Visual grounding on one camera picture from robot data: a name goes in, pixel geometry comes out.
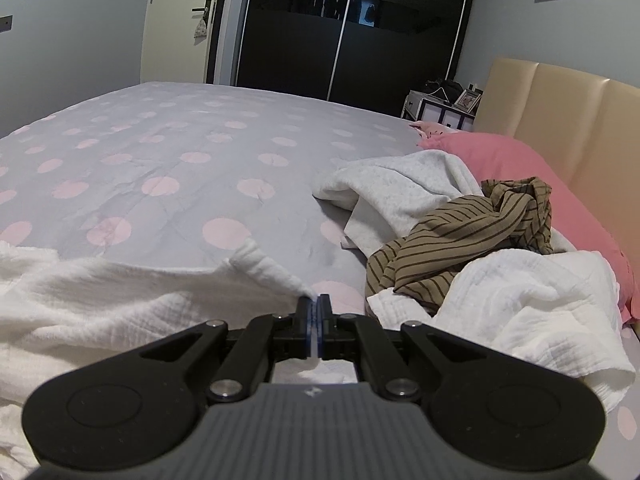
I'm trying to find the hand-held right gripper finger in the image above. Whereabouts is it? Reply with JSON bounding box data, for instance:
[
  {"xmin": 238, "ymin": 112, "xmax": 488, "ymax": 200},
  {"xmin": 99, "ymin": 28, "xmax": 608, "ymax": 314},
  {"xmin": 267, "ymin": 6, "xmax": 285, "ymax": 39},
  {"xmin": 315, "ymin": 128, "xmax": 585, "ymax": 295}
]
[
  {"xmin": 140, "ymin": 295, "xmax": 317, "ymax": 404},
  {"xmin": 316, "ymin": 295, "xmax": 489, "ymax": 404}
]

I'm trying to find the white muslin cloth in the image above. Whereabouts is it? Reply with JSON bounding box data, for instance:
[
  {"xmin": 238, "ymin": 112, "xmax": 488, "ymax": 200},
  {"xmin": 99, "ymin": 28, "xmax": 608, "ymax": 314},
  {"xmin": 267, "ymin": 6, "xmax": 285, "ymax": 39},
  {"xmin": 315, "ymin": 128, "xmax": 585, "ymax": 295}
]
[
  {"xmin": 0, "ymin": 239, "xmax": 321, "ymax": 467},
  {"xmin": 367, "ymin": 247, "xmax": 637, "ymax": 392}
]

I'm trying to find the brown striped garment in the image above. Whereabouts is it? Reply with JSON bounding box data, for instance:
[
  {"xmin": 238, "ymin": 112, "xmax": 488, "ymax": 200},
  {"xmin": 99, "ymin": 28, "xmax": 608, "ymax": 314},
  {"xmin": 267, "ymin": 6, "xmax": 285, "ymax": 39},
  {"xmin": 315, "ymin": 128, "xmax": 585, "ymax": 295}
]
[{"xmin": 365, "ymin": 176, "xmax": 556, "ymax": 317}]

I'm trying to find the white fleece garment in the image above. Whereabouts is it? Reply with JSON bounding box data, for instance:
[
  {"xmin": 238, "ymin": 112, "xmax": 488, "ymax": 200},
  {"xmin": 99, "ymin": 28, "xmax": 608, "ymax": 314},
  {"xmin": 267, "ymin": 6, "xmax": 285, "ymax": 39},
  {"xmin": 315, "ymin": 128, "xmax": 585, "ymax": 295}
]
[{"xmin": 311, "ymin": 150, "xmax": 501, "ymax": 262}]

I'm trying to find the bed with polka dot sheet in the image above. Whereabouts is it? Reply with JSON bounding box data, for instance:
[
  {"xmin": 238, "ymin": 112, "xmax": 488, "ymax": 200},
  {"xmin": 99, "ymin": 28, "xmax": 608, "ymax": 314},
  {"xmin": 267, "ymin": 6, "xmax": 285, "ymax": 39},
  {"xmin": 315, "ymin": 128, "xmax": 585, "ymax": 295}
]
[{"xmin": 0, "ymin": 80, "xmax": 640, "ymax": 480}]

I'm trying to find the light pink patterned pillow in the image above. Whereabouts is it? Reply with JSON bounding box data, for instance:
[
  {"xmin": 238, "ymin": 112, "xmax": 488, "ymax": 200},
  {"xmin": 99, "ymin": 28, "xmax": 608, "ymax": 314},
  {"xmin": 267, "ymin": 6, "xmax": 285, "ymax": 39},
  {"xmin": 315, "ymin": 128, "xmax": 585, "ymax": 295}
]
[{"xmin": 409, "ymin": 120, "xmax": 458, "ymax": 140}]

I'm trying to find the white nightstand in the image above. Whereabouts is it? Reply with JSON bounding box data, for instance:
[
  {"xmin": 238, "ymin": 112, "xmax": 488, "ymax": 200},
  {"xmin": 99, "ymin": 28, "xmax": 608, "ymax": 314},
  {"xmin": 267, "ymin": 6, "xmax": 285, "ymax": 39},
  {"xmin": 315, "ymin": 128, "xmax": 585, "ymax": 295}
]
[{"xmin": 402, "ymin": 90, "xmax": 476, "ymax": 132}]

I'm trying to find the black bag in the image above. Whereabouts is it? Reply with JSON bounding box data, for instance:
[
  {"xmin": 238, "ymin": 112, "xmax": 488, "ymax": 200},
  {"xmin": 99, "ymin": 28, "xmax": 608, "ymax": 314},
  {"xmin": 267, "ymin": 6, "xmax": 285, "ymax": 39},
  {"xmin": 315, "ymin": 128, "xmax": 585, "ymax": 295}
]
[{"xmin": 422, "ymin": 77, "xmax": 466, "ymax": 106}]

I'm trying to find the black sliding door wardrobe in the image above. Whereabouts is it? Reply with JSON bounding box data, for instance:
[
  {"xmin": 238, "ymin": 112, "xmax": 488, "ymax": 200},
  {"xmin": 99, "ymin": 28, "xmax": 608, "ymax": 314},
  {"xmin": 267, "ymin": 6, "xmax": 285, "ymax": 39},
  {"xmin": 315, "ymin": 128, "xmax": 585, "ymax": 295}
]
[{"xmin": 205, "ymin": 0, "xmax": 481, "ymax": 117}]

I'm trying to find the cream room door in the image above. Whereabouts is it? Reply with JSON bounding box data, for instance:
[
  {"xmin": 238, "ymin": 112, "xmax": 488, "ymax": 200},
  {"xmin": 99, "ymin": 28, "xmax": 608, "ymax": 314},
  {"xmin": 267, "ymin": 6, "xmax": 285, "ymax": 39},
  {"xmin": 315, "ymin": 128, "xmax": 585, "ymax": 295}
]
[{"xmin": 140, "ymin": 0, "xmax": 226, "ymax": 84}]

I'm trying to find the beige padded headboard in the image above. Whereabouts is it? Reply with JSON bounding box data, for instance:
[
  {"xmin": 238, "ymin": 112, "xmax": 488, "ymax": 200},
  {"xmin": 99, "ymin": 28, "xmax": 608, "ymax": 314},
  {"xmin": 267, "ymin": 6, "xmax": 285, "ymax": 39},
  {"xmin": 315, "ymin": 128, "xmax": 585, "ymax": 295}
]
[{"xmin": 472, "ymin": 57, "xmax": 640, "ymax": 322}]

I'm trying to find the small picture frame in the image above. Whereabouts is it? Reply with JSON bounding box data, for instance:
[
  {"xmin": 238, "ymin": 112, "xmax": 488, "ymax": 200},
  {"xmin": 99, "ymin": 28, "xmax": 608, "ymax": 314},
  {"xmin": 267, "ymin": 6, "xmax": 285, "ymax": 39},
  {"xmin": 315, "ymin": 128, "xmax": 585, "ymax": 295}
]
[{"xmin": 454, "ymin": 89, "xmax": 484, "ymax": 111}]

